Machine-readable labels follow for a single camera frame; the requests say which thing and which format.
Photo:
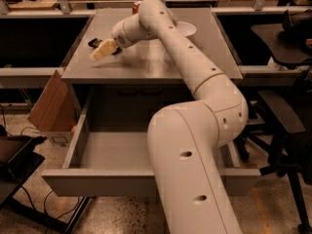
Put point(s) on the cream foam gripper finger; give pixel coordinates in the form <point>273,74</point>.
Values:
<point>106,48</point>

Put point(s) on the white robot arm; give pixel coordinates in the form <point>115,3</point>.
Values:
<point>183,137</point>

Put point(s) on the grey open top drawer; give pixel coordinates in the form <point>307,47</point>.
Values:
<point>108,154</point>

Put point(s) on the grey cabinet counter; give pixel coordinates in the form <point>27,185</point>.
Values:
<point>146,62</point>

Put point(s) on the red soda can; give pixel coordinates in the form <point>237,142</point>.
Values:
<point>135,6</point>

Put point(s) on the white ceramic bowl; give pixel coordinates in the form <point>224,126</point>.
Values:
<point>186,29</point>

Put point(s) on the brown cardboard box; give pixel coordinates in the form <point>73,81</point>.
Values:
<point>54,114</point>

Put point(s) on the black cart at left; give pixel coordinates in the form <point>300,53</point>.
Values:
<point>18,162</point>

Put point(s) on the black office chair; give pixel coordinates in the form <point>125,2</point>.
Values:
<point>286,133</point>

